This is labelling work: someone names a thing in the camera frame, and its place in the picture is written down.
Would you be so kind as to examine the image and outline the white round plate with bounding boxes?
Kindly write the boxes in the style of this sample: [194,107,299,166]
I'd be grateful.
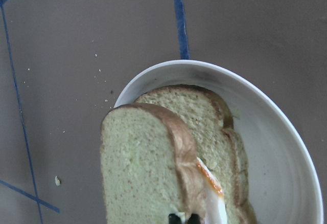
[115,60,326,223]

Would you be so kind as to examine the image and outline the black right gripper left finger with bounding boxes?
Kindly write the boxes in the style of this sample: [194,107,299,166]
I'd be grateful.
[168,212,185,224]

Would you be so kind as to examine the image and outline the bread slice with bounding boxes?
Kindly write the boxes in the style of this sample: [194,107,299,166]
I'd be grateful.
[136,84,257,223]
[100,103,205,223]

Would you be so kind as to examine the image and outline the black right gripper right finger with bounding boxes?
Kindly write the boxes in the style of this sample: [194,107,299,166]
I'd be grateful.
[188,214,201,224]

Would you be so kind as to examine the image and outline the fried egg toy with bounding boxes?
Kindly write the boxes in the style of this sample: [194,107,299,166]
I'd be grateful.
[197,158,227,224]

